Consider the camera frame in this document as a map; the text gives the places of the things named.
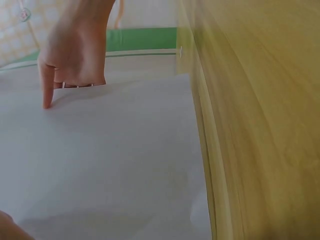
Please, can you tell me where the person's left hand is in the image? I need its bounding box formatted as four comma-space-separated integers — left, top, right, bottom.
0, 209, 36, 240

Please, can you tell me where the person's right hand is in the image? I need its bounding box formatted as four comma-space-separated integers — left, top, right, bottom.
37, 0, 118, 110

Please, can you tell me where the white paper sheet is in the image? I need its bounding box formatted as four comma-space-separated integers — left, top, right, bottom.
0, 73, 211, 240

